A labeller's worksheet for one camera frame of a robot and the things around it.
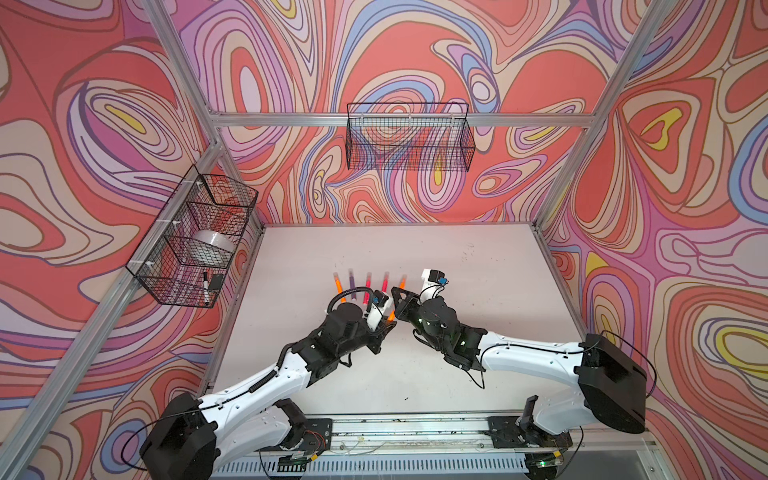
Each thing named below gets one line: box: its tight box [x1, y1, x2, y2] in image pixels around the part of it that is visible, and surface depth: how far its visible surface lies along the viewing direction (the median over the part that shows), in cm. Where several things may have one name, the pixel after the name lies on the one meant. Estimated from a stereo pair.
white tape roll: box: [191, 230, 237, 258], surface depth 73 cm
